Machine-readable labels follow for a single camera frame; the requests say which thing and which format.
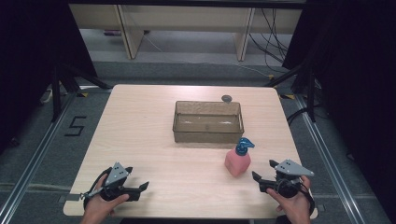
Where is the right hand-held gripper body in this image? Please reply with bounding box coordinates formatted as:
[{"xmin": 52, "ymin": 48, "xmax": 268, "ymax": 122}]
[{"xmin": 259, "ymin": 159, "xmax": 316, "ymax": 199}]

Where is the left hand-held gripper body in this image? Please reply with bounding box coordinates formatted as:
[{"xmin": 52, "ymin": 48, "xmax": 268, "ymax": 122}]
[{"xmin": 80, "ymin": 161, "xmax": 141, "ymax": 203}]

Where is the pink spray bottle blue nozzle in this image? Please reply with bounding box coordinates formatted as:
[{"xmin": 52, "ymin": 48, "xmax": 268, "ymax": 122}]
[{"xmin": 224, "ymin": 136, "xmax": 256, "ymax": 178}]

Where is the clear brown plastic box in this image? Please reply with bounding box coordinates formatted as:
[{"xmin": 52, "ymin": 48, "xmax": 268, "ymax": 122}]
[{"xmin": 172, "ymin": 100, "xmax": 245, "ymax": 145}]

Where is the person's left hand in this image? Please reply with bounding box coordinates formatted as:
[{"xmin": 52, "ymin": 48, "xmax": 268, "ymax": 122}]
[{"xmin": 83, "ymin": 175, "xmax": 131, "ymax": 217}]

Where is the person's right hand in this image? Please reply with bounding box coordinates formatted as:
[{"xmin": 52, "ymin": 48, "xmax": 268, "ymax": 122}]
[{"xmin": 266, "ymin": 175, "xmax": 313, "ymax": 223}]

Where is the black metal stand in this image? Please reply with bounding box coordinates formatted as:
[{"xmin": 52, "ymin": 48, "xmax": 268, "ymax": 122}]
[
  {"xmin": 50, "ymin": 61, "xmax": 114, "ymax": 123},
  {"xmin": 263, "ymin": 61, "xmax": 318, "ymax": 124}
]

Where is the black curtain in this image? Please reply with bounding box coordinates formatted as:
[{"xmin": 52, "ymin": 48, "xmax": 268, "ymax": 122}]
[
  {"xmin": 0, "ymin": 0, "xmax": 98, "ymax": 155},
  {"xmin": 281, "ymin": 0, "xmax": 396, "ymax": 222}
]

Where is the black gripper strap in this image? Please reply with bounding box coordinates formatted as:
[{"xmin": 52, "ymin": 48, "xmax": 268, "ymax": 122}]
[
  {"xmin": 299, "ymin": 182, "xmax": 317, "ymax": 217},
  {"xmin": 82, "ymin": 166, "xmax": 113, "ymax": 210}
]

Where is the metal floor rail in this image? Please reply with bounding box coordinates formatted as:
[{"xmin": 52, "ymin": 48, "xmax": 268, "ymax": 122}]
[
  {"xmin": 0, "ymin": 92, "xmax": 79, "ymax": 224},
  {"xmin": 293, "ymin": 92, "xmax": 366, "ymax": 224}
]

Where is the thick black floor cable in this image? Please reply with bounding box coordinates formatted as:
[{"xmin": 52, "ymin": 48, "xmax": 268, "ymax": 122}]
[{"xmin": 286, "ymin": 105, "xmax": 321, "ymax": 126}]

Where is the bundle of black cables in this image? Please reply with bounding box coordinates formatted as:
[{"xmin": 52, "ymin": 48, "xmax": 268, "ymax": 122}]
[{"xmin": 247, "ymin": 8, "xmax": 290, "ymax": 65}]

